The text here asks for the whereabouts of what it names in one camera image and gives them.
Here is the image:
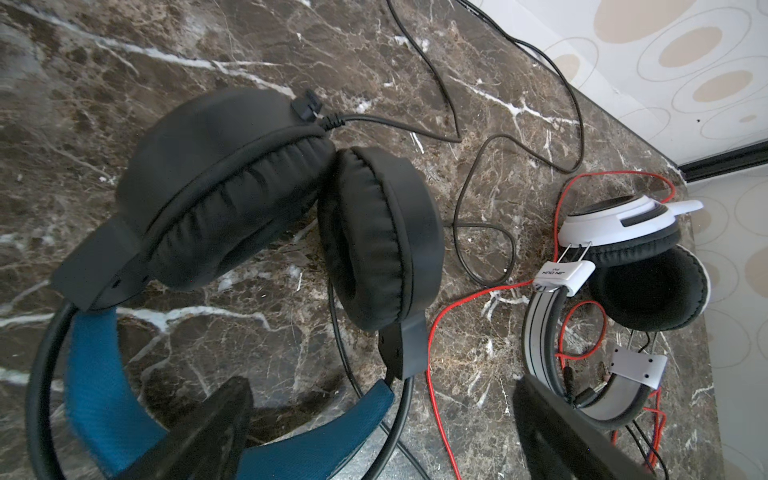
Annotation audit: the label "white black headphones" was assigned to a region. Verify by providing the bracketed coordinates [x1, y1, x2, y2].
[522, 195, 711, 431]

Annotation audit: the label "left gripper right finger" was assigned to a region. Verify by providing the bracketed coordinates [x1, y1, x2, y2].
[513, 374, 652, 479]

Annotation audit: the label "black blue headphones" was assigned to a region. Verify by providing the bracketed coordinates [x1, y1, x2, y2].
[25, 88, 444, 479]

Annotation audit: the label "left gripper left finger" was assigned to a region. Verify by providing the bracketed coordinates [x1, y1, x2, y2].
[118, 376, 253, 479]

